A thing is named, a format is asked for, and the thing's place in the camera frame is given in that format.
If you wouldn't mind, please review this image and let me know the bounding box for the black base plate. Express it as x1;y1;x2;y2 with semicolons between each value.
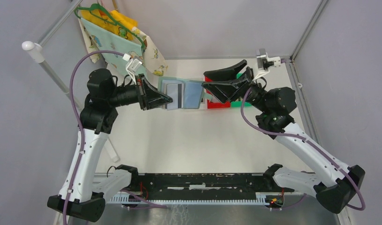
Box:
125;173;292;200

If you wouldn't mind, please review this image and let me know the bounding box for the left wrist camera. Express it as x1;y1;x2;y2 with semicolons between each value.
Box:
122;53;143;84

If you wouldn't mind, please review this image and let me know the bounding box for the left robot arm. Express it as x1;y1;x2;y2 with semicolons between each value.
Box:
47;68;173;222

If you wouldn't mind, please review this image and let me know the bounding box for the cream printed cloth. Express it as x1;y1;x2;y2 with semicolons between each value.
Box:
77;18;168;77

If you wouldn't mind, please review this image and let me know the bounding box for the aluminium frame rail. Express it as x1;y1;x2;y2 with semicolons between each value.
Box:
62;172;345;195

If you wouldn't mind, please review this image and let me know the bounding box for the light blue printed cloth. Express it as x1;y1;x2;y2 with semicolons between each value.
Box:
81;18;144;76

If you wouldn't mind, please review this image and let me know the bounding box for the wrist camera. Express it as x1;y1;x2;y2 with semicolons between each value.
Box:
252;48;284;82
122;53;143;84

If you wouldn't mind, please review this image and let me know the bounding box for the red plastic bin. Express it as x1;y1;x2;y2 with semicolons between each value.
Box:
205;89;231;110

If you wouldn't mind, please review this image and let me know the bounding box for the white black-stripe card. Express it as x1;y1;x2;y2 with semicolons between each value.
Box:
166;83;183;110

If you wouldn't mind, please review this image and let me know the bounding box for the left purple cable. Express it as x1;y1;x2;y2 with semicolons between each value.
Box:
62;50;167;225

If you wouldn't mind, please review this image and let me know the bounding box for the green clothes hanger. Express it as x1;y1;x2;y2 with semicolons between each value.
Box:
74;3;146;52

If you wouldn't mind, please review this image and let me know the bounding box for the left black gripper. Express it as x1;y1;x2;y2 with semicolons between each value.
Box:
108;73;173;110

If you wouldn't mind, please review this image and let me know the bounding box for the green plastic bin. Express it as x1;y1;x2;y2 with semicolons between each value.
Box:
229;73;254;108

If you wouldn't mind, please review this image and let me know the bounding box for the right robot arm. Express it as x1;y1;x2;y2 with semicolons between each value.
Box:
202;57;366;214

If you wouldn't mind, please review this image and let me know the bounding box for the yellow cloth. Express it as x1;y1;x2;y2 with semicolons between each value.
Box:
81;9;139;43

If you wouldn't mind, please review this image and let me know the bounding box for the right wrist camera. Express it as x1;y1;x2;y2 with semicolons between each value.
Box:
252;48;284;82

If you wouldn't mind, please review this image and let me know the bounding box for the white clothes rack pole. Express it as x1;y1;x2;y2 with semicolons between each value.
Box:
21;41;120;163

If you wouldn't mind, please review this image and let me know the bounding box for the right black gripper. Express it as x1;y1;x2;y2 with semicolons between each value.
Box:
201;60;269;113

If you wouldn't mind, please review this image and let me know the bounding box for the white slotted cable duct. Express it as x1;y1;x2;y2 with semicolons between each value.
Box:
105;193;268;206

